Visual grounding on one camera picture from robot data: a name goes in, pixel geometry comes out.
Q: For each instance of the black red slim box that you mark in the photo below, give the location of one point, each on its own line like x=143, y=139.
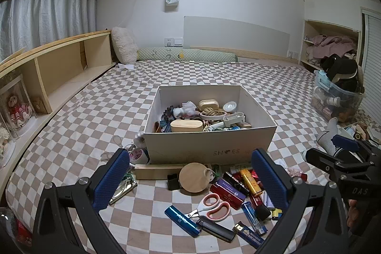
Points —
x=235, y=181

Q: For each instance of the fluffy white pillow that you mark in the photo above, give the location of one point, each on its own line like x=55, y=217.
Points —
x=125, y=44

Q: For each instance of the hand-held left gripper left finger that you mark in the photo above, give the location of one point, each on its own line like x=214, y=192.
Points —
x=111, y=179

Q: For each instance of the small yellow lighter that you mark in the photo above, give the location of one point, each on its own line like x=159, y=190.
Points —
x=276, y=213

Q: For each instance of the green bolster pillow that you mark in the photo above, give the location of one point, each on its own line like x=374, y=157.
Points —
x=190, y=55

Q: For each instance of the small black cup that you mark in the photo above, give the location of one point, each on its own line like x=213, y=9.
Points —
x=172, y=182

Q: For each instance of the white wall socket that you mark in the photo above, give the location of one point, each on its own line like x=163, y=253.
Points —
x=292, y=54

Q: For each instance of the clear plastic hook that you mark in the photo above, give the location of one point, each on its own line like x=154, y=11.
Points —
x=111, y=147

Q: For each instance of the black lighter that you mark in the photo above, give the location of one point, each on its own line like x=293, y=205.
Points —
x=215, y=230

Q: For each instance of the blue translucent lighter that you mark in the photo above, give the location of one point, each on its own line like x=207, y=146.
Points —
x=253, y=217

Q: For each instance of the small wooden block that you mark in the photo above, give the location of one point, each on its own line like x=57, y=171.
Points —
x=244, y=125

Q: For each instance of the long wooden block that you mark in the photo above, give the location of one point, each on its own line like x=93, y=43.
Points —
x=157, y=171

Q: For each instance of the blue metallic lighter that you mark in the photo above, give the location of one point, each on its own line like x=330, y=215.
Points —
x=181, y=220

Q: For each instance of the green paper pack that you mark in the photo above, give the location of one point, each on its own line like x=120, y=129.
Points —
x=241, y=166

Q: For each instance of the wooden closet shelf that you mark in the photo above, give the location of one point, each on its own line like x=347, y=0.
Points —
x=327, y=42

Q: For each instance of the pink crumpled wrapper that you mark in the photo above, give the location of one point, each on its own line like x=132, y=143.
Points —
x=296, y=173

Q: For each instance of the white folded paper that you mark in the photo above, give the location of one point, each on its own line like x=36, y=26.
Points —
x=125, y=66

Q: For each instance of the white orange scissors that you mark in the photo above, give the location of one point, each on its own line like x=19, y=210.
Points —
x=212, y=206

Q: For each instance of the pile of pink clothes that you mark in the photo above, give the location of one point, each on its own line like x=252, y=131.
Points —
x=330, y=44

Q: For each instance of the wooden bedside shelf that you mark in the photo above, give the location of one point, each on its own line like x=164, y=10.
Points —
x=56, y=75

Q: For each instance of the blue printed lighter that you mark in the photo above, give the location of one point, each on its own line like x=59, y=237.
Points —
x=248, y=236

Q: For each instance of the yellow orange lighter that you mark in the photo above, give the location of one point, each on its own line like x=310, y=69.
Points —
x=250, y=182

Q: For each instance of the beige earbud case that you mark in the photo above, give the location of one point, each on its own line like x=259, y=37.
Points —
x=209, y=105

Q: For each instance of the round wooden box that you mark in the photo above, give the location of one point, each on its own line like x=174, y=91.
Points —
x=193, y=177

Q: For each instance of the clear plastic storage bin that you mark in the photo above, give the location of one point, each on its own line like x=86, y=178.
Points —
x=336, y=99

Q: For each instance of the purple slim box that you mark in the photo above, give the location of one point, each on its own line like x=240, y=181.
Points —
x=230, y=189

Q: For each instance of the white sock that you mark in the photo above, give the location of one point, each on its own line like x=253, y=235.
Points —
x=184, y=109

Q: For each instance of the grey white tray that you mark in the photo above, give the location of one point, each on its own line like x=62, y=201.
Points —
x=233, y=119

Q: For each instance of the grey curtain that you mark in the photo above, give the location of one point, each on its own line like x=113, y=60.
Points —
x=47, y=22

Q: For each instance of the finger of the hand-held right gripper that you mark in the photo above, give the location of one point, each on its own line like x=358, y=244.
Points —
x=321, y=159
x=345, y=142

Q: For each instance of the white shoe box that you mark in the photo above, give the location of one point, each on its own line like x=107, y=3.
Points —
x=208, y=141

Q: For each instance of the grey headboard panel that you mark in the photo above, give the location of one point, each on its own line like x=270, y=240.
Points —
x=235, y=33

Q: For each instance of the mint round case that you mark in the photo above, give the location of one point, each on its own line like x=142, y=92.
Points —
x=229, y=106

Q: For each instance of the clear bag with green clips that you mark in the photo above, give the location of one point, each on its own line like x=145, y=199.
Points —
x=122, y=193

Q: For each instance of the black cube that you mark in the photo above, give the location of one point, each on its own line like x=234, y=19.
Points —
x=263, y=213

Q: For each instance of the person's right hand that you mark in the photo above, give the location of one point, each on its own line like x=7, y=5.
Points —
x=354, y=212

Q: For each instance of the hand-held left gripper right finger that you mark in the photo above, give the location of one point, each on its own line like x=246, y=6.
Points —
x=268, y=179

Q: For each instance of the green clip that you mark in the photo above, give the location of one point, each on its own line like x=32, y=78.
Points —
x=128, y=176

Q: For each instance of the doll in clear box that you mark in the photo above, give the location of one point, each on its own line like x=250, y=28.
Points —
x=16, y=109

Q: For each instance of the white wall switch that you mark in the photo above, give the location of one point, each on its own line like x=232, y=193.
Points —
x=174, y=42

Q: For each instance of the oval wooden box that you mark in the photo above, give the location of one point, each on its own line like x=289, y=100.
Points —
x=186, y=126

